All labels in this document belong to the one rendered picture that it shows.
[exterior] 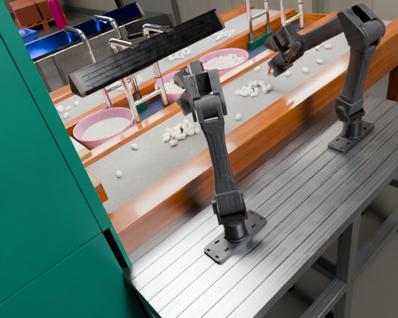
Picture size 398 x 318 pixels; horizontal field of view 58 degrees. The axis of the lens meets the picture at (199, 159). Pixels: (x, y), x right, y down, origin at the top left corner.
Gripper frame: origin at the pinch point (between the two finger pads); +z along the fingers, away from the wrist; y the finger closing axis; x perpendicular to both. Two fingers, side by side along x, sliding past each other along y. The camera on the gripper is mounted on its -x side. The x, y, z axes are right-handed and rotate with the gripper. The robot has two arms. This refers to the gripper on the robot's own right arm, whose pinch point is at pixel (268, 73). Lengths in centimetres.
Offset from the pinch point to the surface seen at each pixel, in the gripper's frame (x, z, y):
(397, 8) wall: 5, 46, -185
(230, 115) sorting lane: 5.8, 4.8, 24.4
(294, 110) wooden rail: 18.2, -11.5, 10.4
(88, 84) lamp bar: -26, -9, 71
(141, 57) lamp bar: -26, -9, 50
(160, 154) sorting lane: 4, 8, 58
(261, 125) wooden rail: 15.4, -10.3, 26.2
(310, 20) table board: -19, 40, -90
